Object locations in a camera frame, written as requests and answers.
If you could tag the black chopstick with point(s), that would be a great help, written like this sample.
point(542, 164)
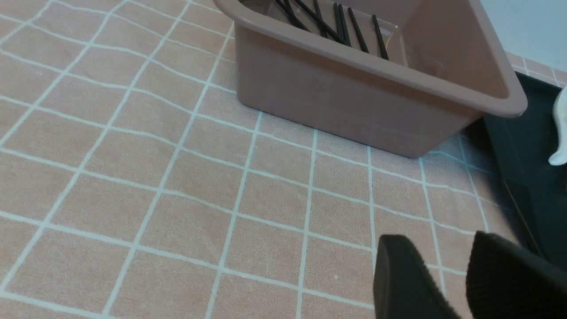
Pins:
point(285, 6)
point(331, 32)
point(343, 29)
point(380, 40)
point(319, 15)
point(361, 41)

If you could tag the black tray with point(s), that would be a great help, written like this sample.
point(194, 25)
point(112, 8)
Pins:
point(535, 191)

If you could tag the white ceramic object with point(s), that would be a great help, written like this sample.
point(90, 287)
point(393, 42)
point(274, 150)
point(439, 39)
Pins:
point(560, 119)

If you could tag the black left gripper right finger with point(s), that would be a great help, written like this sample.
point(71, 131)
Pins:
point(505, 281)

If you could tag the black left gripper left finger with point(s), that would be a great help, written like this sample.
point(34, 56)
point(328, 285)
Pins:
point(403, 286)

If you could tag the pink grid tablecloth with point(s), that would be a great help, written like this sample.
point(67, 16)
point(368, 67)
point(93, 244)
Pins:
point(136, 185)

